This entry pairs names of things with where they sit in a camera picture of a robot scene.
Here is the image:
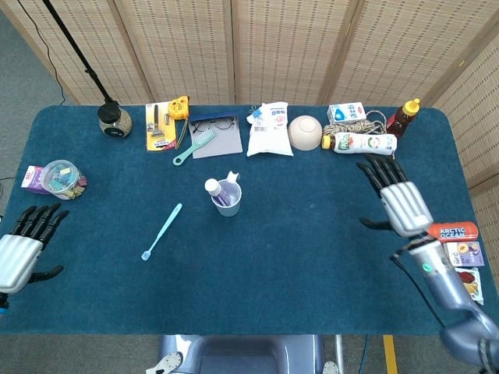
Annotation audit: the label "white bottle with yellow cap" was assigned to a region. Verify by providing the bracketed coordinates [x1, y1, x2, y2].
[321, 132, 398, 155]

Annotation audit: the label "yellow tape measure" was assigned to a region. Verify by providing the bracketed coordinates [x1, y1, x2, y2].
[167, 96, 191, 150]

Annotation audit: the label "light blue toothbrush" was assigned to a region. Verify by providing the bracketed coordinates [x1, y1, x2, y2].
[140, 203, 183, 262]

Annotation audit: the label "honey bear bottle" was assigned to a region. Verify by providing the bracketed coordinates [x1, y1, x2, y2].
[386, 97, 421, 139]

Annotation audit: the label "white powder bag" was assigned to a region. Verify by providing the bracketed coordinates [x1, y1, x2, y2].
[246, 101, 294, 157]

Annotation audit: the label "beige upturned bowl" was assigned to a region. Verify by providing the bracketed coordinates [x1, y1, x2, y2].
[287, 115, 324, 152]

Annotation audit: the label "purple white box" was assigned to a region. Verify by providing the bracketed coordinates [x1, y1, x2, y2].
[21, 165, 48, 192]

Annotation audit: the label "green scrubbing brush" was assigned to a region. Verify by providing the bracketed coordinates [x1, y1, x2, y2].
[172, 129, 217, 167]

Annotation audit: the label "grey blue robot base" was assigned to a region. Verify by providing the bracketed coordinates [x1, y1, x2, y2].
[146, 333, 340, 374]

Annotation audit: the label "black eyeglasses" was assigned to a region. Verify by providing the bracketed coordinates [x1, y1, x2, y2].
[190, 118, 235, 133]

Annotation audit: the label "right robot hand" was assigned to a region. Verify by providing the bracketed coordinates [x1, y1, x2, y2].
[356, 153, 434, 238]

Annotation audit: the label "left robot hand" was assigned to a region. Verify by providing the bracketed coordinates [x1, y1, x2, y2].
[0, 202, 70, 295]

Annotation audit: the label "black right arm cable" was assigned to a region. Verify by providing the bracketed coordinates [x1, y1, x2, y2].
[389, 252, 448, 328]

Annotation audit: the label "orange drink can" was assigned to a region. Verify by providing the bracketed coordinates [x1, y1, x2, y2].
[426, 221, 479, 243]

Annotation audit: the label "beige braided rope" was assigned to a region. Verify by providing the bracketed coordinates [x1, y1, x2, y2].
[322, 110, 391, 137]

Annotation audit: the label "thin black cable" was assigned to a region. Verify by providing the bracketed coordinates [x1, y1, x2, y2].
[15, 0, 77, 104]

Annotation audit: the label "glass jar with black lid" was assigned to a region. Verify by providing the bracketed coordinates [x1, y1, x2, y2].
[97, 101, 133, 138]

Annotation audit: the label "grey metal table leg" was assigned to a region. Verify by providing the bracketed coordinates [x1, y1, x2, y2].
[334, 333, 346, 374]

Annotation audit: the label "purple toothpaste tube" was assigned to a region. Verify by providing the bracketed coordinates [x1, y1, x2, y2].
[204, 178, 235, 206]

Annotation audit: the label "blue table cloth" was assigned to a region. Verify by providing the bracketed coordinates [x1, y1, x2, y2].
[0, 104, 480, 337]

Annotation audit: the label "white fruit snack packet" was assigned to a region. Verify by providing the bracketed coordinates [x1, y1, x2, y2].
[454, 266, 485, 305]

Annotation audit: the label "purple snack packet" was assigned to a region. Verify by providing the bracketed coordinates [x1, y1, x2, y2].
[444, 241, 486, 268]

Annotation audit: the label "black stand pole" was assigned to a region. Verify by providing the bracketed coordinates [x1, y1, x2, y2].
[41, 0, 116, 104]

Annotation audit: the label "white blue milk carton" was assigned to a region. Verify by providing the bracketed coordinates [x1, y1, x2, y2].
[327, 101, 368, 125]

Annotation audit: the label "clear jar of coloured clips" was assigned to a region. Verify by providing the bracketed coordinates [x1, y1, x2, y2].
[40, 159, 89, 200]

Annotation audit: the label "yellow razor blister pack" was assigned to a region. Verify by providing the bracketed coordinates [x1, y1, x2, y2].
[145, 101, 179, 152]

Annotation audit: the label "light blue plastic cup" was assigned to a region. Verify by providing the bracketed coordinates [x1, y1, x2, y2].
[210, 171, 242, 218]

